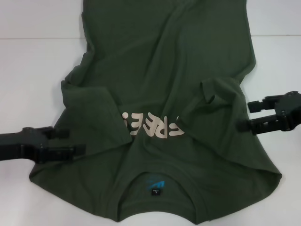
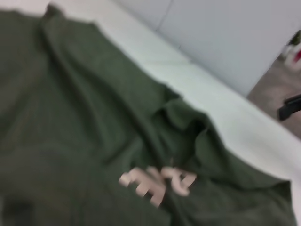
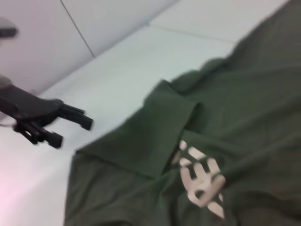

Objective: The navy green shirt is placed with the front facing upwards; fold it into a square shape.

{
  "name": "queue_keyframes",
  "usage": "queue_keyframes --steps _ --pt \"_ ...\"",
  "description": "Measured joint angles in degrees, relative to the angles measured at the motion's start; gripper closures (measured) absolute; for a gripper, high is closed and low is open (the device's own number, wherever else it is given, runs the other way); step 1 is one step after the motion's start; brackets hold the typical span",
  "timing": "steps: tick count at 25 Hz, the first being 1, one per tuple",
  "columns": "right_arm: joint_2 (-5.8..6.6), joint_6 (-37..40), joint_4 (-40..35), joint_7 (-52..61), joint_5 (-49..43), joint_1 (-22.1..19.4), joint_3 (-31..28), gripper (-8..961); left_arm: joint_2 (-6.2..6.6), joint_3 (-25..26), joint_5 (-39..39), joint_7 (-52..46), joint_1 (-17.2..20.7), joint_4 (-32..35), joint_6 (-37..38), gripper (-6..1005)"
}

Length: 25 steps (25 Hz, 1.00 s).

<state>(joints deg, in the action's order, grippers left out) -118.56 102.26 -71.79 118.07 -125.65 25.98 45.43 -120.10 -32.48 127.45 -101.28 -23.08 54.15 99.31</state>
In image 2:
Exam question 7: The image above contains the dark green printed t-shirt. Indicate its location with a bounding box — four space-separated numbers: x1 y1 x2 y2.
0 3 293 226

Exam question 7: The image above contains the red white blurred object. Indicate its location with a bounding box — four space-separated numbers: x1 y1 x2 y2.
283 30 301 70

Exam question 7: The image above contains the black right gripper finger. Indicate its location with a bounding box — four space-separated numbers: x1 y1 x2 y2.
278 94 301 121

